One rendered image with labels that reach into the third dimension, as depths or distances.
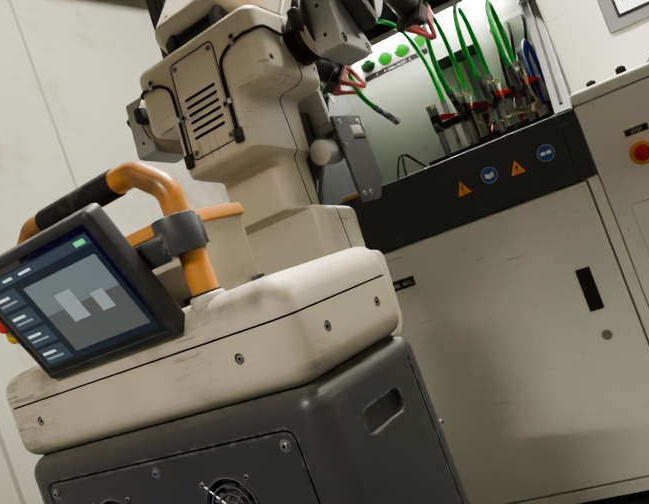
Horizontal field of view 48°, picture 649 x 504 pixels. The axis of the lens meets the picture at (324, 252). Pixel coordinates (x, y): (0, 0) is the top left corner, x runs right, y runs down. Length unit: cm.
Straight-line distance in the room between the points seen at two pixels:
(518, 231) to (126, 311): 112
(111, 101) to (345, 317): 282
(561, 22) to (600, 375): 90
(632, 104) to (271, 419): 119
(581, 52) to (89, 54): 233
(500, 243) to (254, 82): 82
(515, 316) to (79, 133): 218
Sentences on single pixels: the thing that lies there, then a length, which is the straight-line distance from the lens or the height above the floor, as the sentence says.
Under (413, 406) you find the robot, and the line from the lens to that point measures 92.
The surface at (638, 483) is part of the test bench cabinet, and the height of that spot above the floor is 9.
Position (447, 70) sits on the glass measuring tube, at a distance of 235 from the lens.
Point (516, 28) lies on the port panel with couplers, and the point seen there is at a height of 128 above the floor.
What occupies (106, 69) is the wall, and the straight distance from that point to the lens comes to 364.
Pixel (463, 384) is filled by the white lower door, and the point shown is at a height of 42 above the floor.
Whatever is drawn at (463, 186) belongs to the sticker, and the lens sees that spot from 178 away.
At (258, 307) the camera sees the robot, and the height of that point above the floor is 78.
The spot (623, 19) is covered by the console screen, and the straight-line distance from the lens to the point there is 203.
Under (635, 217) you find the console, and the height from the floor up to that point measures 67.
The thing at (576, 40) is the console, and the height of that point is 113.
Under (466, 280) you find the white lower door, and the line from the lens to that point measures 180.
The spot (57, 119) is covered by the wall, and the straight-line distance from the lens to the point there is 331.
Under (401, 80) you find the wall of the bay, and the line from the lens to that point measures 239.
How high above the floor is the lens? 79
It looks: 2 degrees up
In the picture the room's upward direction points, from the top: 20 degrees counter-clockwise
